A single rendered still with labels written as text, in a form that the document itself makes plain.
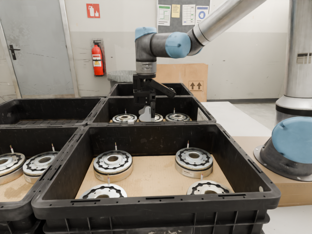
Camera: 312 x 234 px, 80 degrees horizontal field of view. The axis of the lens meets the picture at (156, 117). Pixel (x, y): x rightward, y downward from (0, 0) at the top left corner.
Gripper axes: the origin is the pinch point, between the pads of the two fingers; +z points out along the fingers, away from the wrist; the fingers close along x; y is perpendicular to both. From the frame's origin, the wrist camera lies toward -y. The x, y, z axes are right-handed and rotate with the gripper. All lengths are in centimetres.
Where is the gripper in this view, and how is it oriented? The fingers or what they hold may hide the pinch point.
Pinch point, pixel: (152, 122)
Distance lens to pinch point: 76.7
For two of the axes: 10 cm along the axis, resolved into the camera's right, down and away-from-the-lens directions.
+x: 1.3, 3.7, -9.2
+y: -9.9, 0.5, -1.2
